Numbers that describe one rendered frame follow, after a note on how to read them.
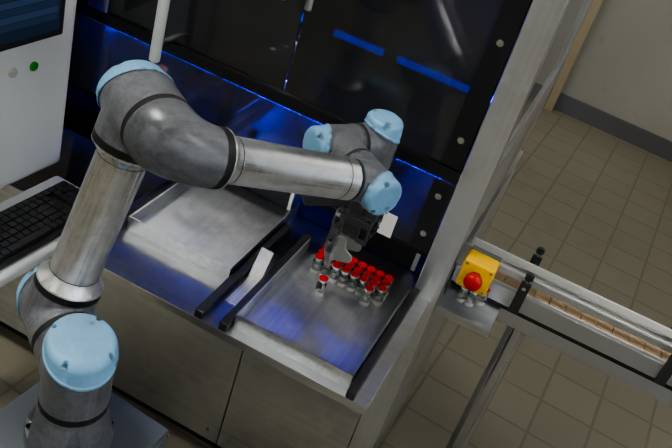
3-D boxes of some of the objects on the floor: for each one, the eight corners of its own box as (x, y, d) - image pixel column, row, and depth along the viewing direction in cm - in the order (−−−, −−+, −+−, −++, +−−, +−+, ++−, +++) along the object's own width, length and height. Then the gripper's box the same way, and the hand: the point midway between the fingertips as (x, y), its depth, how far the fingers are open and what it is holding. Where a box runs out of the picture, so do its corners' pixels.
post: (324, 509, 239) (662, -301, 131) (343, 519, 238) (698, -290, 130) (315, 525, 234) (659, -305, 126) (334, 536, 233) (697, -294, 125)
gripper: (377, 204, 158) (347, 288, 169) (396, 183, 167) (366, 264, 178) (338, 186, 160) (311, 270, 171) (358, 166, 169) (331, 247, 180)
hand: (329, 256), depth 174 cm, fingers closed
